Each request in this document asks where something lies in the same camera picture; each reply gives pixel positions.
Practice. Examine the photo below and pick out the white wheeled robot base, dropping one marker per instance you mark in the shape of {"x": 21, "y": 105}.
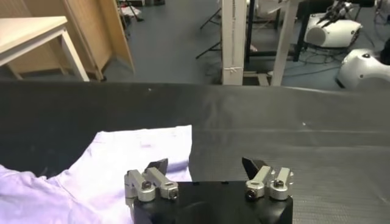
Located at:
{"x": 359, "y": 67}
{"x": 338, "y": 33}

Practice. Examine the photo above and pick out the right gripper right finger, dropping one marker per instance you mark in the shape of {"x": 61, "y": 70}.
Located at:
{"x": 259, "y": 182}

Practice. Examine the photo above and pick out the wooden folding screen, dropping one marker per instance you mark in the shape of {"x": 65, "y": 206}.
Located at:
{"x": 91, "y": 30}

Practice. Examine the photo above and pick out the white table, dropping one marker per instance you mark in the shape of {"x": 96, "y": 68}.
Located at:
{"x": 27, "y": 30}

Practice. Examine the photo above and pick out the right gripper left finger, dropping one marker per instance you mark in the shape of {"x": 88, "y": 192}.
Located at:
{"x": 161, "y": 182}

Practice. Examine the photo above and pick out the small white standing desk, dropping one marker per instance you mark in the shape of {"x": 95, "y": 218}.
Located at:
{"x": 283, "y": 45}

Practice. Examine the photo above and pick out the lavender t-shirt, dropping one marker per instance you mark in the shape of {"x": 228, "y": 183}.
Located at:
{"x": 106, "y": 170}

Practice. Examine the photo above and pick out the black table cover sheet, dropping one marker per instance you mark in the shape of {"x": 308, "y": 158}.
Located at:
{"x": 274, "y": 152}

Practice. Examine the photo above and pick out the tall white cardboard box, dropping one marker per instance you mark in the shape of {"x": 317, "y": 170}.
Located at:
{"x": 234, "y": 45}

